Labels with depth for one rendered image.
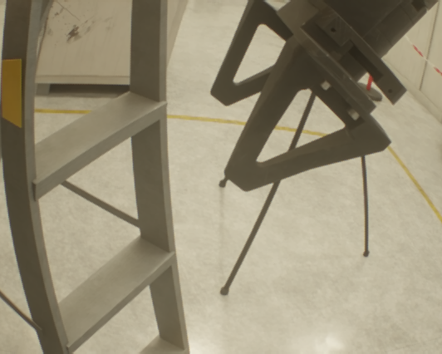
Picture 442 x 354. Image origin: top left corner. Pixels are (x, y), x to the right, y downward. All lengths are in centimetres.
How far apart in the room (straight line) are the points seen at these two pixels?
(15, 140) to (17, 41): 15
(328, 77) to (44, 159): 65
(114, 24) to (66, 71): 40
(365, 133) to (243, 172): 6
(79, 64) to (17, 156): 250
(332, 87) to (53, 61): 304
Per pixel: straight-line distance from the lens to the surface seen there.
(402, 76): 581
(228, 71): 37
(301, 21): 27
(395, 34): 30
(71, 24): 319
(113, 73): 331
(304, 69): 25
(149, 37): 107
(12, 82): 77
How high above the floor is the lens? 134
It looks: 28 degrees down
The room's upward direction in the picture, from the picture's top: 15 degrees clockwise
